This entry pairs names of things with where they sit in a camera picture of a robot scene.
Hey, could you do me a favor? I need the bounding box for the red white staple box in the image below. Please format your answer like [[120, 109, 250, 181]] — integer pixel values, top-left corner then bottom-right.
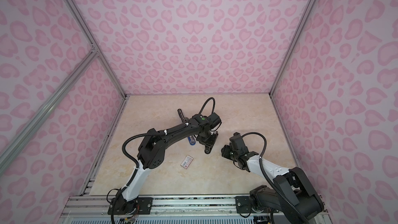
[[180, 155, 193, 169]]

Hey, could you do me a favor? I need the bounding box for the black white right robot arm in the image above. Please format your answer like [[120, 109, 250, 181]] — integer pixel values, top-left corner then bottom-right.
[[221, 145, 324, 224]]

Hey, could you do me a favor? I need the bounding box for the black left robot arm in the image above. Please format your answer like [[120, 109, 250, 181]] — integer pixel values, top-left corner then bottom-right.
[[108, 113, 222, 215]]

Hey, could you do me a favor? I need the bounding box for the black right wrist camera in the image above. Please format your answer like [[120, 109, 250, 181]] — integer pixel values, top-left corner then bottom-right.
[[229, 132, 248, 155]]

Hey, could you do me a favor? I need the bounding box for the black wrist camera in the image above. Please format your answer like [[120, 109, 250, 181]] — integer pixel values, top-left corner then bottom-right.
[[229, 132, 248, 155], [207, 113, 222, 130]]

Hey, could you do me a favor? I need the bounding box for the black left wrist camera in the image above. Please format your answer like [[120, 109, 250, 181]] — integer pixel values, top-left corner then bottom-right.
[[207, 113, 222, 130]]

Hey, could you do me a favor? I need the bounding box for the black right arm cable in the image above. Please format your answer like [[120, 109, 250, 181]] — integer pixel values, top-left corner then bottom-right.
[[239, 131, 308, 224]]

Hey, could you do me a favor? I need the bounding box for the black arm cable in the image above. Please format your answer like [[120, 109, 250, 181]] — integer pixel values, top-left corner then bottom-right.
[[239, 131, 308, 224], [110, 97, 216, 224]]

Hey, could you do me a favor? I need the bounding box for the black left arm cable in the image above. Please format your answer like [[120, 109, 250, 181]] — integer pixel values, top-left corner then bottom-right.
[[110, 97, 216, 224]]

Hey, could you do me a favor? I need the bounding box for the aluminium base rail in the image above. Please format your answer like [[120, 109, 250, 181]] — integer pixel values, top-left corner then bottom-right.
[[57, 194, 332, 224]]

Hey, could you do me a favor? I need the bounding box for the aluminium diagonal frame bar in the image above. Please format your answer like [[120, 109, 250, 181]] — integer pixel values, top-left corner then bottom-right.
[[1, 49, 98, 175]]

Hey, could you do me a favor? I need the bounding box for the aluminium frame corner post right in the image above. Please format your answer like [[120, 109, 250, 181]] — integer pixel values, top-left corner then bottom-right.
[[269, 0, 319, 98]]

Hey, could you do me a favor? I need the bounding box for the aluminium frame corner post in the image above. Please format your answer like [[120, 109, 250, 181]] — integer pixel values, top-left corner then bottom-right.
[[63, 0, 127, 99], [269, 0, 319, 98]]

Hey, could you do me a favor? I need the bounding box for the aluminium frame corner post left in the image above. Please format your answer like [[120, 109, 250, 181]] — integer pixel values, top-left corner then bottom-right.
[[63, 0, 127, 99]]

